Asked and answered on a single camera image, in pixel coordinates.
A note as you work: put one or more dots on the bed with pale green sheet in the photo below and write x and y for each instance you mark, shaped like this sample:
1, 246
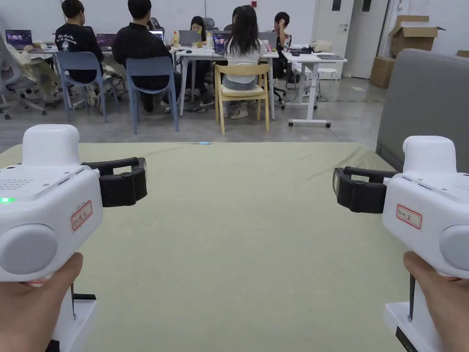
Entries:
234, 238

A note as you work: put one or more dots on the grey padded headboard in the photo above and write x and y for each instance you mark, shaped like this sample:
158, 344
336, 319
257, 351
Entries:
425, 95

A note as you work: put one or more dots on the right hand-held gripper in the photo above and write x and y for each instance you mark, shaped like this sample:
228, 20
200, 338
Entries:
421, 205

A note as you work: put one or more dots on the person's right hand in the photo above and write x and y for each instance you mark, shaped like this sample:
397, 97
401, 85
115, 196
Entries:
445, 311

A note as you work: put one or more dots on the white door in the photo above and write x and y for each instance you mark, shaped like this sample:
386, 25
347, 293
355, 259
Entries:
366, 36

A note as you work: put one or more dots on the large open cardboard carton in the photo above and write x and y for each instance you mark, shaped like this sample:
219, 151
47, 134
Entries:
412, 36

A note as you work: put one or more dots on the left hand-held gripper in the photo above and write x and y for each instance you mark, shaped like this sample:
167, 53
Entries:
44, 205

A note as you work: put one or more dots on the person's left hand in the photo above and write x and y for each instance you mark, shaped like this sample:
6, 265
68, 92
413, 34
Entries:
25, 311

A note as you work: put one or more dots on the small cardboard carton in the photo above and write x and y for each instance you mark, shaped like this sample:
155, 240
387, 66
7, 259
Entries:
382, 71

